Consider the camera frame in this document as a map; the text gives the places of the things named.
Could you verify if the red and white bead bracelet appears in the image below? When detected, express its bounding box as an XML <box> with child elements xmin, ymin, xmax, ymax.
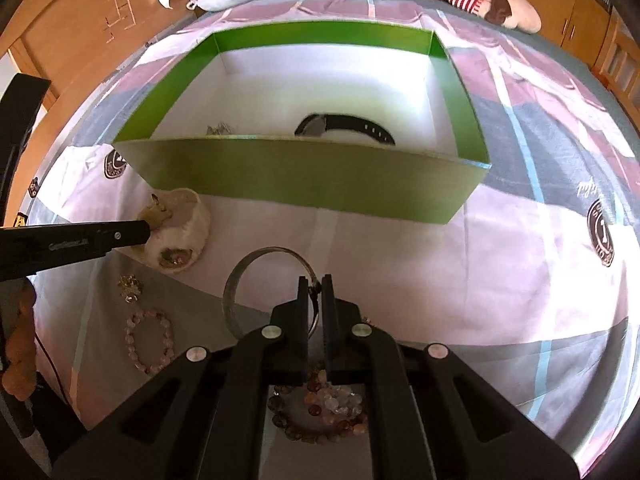
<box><xmin>266</xmin><ymin>366</ymin><xmax>370</xmax><ymax>444</ymax></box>

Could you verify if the silver metal bangle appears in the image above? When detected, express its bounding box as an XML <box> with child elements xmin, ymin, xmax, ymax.
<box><xmin>221</xmin><ymin>246</ymin><xmax>322</xmax><ymax>341</ymax></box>

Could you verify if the white plastic wristwatch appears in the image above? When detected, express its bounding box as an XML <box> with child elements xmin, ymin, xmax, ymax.
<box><xmin>132</xmin><ymin>188</ymin><xmax>212</xmax><ymax>274</ymax></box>

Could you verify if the silver charm keychain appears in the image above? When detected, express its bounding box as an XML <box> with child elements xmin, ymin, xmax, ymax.
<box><xmin>206</xmin><ymin>122</ymin><xmax>235</xmax><ymax>136</ymax></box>

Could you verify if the black wristwatch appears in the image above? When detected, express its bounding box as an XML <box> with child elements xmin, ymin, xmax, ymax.
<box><xmin>294</xmin><ymin>114</ymin><xmax>396</xmax><ymax>145</ymax></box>

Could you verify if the left hand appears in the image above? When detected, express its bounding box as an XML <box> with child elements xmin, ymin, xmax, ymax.
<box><xmin>1</xmin><ymin>278</ymin><xmax>37</xmax><ymax>402</ymax></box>

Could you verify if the gold flower brooch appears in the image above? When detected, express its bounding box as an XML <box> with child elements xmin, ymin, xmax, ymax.
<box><xmin>118</xmin><ymin>275</ymin><xmax>142</xmax><ymax>304</ymax></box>

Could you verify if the wooden wardrobe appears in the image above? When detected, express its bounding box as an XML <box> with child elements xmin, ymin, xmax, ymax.
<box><xmin>1</xmin><ymin>0</ymin><xmax>192</xmax><ymax>226</ymax></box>

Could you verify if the patterned pink grey bedsheet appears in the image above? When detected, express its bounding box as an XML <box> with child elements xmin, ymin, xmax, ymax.
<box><xmin>29</xmin><ymin>0</ymin><xmax>639</xmax><ymax>471</ymax></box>

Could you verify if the green cardboard box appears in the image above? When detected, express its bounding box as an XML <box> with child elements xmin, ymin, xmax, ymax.
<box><xmin>114</xmin><ymin>21</ymin><xmax>491</xmax><ymax>224</ymax></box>

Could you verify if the pink bead bracelet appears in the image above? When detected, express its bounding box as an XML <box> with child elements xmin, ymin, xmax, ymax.
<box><xmin>124</xmin><ymin>308</ymin><xmax>177</xmax><ymax>377</ymax></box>

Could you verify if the wooden cabinet with handles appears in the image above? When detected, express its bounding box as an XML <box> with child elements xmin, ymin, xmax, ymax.
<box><xmin>528</xmin><ymin>0</ymin><xmax>610</xmax><ymax>66</ymax></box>

